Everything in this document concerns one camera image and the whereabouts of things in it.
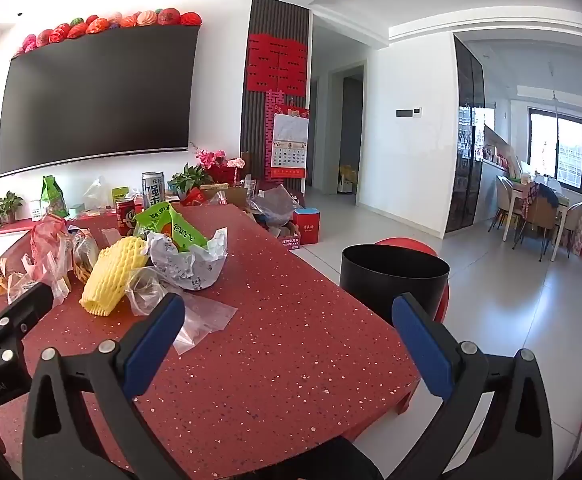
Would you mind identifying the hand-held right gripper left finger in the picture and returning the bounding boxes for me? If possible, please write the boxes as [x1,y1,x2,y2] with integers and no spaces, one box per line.
[27,291,192,480]

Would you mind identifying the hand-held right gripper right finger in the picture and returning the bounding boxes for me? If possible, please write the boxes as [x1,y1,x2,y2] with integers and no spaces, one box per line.
[391,291,554,480]

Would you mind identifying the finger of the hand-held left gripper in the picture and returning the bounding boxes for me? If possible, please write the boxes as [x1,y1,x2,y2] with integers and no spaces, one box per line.
[0,282,54,361]

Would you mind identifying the orange snack wrapper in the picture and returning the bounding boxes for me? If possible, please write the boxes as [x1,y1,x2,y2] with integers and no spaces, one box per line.
[0,255,36,303]

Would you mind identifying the clear plastic bag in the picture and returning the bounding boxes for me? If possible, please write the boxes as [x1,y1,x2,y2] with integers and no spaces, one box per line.
[82,176,114,211]
[125,266,238,356]

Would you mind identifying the red printed plastic bag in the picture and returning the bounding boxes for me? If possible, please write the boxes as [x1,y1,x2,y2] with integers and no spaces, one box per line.
[30,214,74,306]

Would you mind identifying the brown snack wrapper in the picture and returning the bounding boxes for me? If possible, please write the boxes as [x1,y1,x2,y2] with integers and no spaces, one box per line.
[72,229,100,283]

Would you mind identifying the white paper wrapper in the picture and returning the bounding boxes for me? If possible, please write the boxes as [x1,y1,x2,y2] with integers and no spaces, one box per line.
[146,227,229,292]

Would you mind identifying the yellow foam fruit net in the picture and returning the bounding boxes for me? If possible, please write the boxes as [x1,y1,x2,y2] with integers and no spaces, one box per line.
[80,236,149,317]

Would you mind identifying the black trash bin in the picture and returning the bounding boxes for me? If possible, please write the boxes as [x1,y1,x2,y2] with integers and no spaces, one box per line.
[340,243,450,331]

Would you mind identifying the bright green snack wrapper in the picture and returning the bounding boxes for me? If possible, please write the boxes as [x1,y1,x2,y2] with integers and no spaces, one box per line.
[133,203,209,253]

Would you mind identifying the red cloth runner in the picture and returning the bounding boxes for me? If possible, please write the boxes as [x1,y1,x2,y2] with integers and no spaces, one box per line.
[0,205,122,241]

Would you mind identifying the small potted plant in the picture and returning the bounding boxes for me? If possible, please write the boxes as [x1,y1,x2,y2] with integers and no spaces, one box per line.
[0,191,24,226]

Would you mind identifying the red plastic stool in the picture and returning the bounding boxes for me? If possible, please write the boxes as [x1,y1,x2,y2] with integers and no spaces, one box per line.
[373,237,452,324]

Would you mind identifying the green nut snack bag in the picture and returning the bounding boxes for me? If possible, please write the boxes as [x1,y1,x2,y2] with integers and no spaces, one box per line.
[41,175,69,219]

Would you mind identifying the red drink can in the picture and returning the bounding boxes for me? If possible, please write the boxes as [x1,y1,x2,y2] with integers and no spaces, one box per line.
[115,198,138,237]

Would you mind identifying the white dining table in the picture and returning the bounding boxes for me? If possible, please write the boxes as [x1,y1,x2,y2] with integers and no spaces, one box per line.
[496,172,572,243]

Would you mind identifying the tall blue white drink can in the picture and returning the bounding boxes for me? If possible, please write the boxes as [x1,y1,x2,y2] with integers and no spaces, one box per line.
[141,171,166,211]

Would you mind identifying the small red box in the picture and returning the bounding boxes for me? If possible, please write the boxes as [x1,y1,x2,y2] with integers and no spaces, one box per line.
[292,206,322,246]

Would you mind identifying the cardboard fruit box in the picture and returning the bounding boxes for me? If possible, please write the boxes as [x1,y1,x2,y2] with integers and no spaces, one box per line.
[270,222,302,253]

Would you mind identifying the brown cardboard box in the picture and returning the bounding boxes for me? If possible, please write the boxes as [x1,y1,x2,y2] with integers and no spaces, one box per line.
[198,182,252,208]

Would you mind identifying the leafy green potted plant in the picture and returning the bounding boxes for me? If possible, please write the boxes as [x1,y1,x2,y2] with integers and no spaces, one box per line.
[167,162,214,196]

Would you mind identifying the beige dining chair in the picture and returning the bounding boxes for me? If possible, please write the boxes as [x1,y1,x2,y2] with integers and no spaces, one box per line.
[488,175,514,233]
[553,201,582,261]

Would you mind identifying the brown dining chair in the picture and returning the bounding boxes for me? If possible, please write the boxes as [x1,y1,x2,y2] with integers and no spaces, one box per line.
[521,182,564,263]

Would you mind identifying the grey plastic bag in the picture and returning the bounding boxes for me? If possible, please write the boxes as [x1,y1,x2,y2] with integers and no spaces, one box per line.
[247,184,299,228]

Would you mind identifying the red gift box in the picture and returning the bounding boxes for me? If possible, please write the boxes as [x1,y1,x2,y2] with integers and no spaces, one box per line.
[206,166,246,186]

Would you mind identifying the red plaid cloth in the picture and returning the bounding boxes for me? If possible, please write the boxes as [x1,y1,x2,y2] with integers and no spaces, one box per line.
[523,182,542,216]

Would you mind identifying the dark glass cabinet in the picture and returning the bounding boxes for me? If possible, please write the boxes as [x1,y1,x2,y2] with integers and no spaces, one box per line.
[445,34,486,234]

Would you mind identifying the pink artificial flowers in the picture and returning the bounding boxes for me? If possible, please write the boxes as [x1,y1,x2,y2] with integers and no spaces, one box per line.
[188,142,246,171]

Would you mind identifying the dark blue jacket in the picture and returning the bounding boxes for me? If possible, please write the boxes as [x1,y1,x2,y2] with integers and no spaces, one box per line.
[538,182,562,208]

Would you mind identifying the large black television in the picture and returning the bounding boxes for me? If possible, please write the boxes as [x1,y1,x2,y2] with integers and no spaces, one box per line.
[0,25,202,178]

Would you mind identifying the row of colourful packages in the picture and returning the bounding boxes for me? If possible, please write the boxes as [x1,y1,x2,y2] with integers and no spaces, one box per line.
[483,125,522,171]

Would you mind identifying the dark framed window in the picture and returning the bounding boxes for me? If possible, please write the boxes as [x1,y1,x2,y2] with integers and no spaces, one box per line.
[527,106,582,193]

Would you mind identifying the red paper cut hanging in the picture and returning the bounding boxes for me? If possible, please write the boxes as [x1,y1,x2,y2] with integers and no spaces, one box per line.
[265,91,286,181]

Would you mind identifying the row of red paper lanterns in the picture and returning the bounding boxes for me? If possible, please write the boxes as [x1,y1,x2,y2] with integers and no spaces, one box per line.
[13,7,204,58]

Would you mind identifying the dark slatted wall panel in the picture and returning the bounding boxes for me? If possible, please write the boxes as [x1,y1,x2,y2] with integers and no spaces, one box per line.
[240,0,310,196]

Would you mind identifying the wall calendar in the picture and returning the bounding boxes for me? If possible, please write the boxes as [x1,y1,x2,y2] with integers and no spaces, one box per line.
[272,105,310,180]

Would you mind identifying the red double happiness wall decoration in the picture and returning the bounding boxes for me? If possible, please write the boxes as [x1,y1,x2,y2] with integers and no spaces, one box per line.
[247,32,308,98]

